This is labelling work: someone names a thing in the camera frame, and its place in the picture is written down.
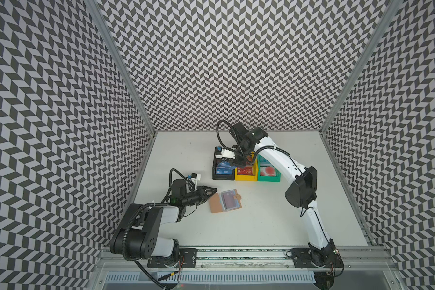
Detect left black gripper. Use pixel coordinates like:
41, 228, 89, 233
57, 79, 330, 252
182, 185, 218, 207

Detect tan leather card holder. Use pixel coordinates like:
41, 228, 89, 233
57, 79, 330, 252
209, 190, 242, 213

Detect red VIP card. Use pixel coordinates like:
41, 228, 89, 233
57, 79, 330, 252
221, 190, 240, 211

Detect blue VIP card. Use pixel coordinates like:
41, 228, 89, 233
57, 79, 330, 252
215, 161, 234, 177

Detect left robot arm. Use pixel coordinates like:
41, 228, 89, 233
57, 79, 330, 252
109, 178, 218, 268

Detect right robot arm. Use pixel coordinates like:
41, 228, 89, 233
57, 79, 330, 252
229, 122, 341, 269

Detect card in green bin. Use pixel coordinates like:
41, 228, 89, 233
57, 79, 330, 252
259, 166, 277, 177

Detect yellow storage bin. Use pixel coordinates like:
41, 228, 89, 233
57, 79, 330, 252
234, 153, 259, 182

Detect black storage bin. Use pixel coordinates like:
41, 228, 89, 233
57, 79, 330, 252
212, 146, 236, 181

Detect green storage bin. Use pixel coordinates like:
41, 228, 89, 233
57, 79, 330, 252
257, 155, 281, 182

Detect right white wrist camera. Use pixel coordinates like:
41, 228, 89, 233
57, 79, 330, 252
215, 148, 236, 159

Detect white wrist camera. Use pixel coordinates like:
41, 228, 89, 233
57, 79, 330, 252
215, 148, 236, 159
187, 173, 201, 182

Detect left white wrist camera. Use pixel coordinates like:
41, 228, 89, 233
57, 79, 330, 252
187, 173, 201, 182

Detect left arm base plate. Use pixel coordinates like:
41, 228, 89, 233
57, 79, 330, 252
147, 248, 198, 269

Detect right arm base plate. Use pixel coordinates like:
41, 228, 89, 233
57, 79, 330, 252
285, 248, 344, 270

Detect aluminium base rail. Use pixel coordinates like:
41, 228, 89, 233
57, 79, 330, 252
94, 246, 398, 273

